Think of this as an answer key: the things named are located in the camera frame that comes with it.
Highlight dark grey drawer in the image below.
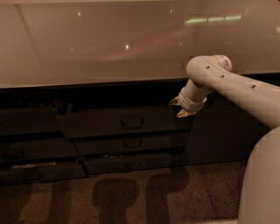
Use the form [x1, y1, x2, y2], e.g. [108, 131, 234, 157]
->
[0, 107, 60, 136]
[83, 152, 180, 175]
[73, 132, 188, 156]
[0, 139, 77, 163]
[0, 161, 87, 186]
[57, 105, 193, 138]

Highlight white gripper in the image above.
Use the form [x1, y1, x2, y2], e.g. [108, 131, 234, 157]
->
[169, 87, 207, 118]

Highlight objects in top left drawer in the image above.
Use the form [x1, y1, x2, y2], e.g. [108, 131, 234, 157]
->
[9, 94, 49, 109]

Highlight dark grey cabinet door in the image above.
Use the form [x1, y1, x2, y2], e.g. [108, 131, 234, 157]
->
[181, 93, 269, 165]

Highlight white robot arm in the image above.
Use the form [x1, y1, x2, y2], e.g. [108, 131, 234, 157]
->
[170, 55, 280, 224]

